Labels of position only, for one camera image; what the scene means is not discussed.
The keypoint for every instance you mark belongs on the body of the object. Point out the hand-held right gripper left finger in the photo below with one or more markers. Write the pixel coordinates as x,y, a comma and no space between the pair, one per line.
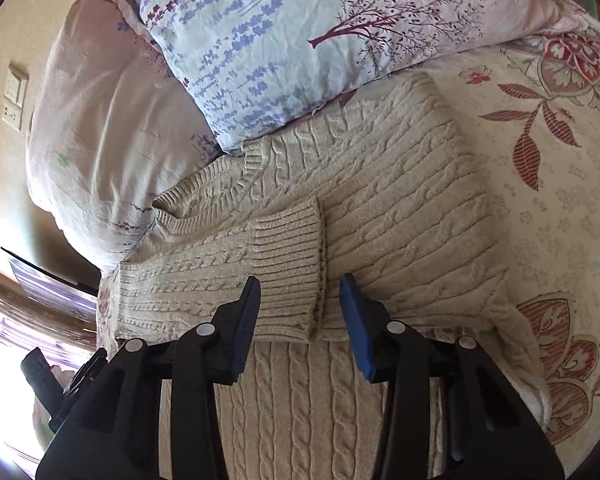
244,330

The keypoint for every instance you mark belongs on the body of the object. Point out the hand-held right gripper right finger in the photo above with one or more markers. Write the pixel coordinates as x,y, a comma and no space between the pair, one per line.
356,330

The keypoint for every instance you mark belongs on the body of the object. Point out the dark framed picture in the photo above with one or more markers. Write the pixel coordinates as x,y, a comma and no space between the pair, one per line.
50,285

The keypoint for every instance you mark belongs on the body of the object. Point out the pink pillow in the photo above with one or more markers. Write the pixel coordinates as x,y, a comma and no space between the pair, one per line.
105,150

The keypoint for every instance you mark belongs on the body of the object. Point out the floral print bed sheet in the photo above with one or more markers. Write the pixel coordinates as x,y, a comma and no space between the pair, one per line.
555,170

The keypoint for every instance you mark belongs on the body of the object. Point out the lavender print pillow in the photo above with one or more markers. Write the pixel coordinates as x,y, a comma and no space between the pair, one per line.
300,45

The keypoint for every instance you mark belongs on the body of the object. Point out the white wall socket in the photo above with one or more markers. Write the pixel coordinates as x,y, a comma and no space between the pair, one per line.
11,116

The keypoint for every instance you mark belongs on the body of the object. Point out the white wall switch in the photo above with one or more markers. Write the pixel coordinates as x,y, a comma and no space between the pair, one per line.
16,89

